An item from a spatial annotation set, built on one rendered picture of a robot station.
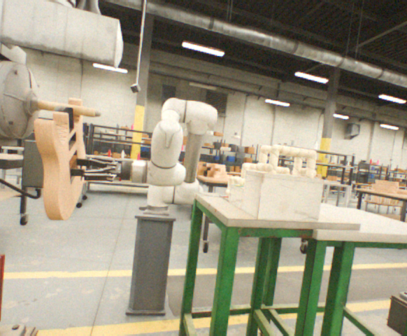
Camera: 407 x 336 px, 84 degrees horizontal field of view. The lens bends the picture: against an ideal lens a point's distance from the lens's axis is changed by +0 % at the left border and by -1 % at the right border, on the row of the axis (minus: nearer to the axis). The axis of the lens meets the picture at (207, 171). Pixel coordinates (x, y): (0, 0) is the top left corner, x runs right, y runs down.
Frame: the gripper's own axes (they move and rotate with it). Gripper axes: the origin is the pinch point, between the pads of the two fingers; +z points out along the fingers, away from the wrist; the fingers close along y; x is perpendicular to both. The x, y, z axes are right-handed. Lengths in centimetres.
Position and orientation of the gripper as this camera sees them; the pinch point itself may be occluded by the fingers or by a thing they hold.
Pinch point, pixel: (74, 166)
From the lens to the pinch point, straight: 99.1
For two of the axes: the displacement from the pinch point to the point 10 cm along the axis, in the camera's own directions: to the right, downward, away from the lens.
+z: -9.6, -0.9, -2.8
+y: -2.0, -5.2, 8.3
